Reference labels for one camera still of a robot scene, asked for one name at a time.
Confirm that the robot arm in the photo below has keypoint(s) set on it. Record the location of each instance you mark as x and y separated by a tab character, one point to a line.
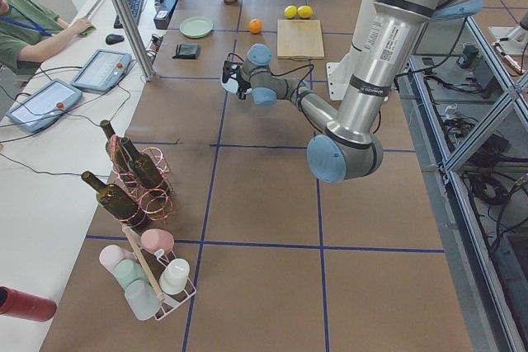
346	147

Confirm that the light blue plate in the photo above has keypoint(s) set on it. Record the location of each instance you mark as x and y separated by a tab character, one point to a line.
230	86

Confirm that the dark grey folded cloth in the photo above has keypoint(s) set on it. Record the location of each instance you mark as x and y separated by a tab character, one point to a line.
186	51

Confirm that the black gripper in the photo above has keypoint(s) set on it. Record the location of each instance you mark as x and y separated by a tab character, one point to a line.
239	89

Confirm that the white wire cup rack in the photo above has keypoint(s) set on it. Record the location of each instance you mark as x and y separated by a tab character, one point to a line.
158	261

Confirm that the white cup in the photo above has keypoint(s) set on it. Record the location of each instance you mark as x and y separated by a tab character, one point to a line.
174	277

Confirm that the grey blue cup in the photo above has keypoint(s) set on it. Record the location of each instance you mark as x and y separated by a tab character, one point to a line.
142	300

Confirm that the near teach pendant tablet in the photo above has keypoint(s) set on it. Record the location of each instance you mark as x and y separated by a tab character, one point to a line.
40	110

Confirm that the right yellow lemon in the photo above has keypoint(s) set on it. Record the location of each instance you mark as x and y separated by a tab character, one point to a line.
305	12

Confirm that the middle dark wine bottle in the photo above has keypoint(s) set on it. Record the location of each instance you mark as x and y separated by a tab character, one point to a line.
143	167

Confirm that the pale pink cup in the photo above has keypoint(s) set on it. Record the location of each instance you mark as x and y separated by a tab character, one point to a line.
111	255

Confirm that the black keyboard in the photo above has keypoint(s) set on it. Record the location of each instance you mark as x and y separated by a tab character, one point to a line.
136	8

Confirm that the wooden cutting board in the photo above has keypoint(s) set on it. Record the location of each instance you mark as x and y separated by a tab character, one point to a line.
299	39

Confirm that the aluminium frame post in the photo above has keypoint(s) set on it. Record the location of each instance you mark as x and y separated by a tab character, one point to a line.
132	32

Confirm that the black computer mouse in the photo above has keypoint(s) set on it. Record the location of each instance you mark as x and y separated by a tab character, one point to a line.
113	39

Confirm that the wooden rack handle stick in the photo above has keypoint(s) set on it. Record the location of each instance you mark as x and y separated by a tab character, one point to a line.
131	237

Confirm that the light green plate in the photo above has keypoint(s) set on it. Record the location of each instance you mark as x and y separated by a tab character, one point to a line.
196	27

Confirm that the pink cup on rack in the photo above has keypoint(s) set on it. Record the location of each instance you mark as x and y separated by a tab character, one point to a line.
155	239

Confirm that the person in green shirt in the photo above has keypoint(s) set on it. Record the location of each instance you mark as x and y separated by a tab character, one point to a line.
31	33

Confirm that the orange fruit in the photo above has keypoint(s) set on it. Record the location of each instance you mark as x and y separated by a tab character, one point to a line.
255	26

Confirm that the far teach pendant tablet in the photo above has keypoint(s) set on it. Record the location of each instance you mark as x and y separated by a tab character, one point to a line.
102	71

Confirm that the pale green cup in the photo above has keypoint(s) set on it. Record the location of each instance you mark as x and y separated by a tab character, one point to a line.
127	271

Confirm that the front dark wine bottle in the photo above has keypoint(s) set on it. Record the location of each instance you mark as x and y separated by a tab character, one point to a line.
118	203

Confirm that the yellow lemon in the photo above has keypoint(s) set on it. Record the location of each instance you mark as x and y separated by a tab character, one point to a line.
290	12
305	12

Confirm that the rear dark wine bottle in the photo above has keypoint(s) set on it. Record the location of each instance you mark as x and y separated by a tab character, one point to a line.
116	154

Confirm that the copper wire bottle rack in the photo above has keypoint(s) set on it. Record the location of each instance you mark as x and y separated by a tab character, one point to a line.
157	204

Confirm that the teach pendant tablet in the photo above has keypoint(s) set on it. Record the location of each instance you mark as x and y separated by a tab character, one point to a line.
102	71
40	110

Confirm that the red cylinder bottle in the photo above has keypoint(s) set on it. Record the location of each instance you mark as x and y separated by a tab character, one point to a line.
15	303

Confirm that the dark wine bottle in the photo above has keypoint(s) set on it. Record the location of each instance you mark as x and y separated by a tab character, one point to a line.
116	154
118	203
143	167

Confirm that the left yellow lemon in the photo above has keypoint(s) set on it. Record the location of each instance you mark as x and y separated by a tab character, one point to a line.
290	12

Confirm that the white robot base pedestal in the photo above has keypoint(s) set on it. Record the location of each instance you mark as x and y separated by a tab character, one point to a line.
339	74

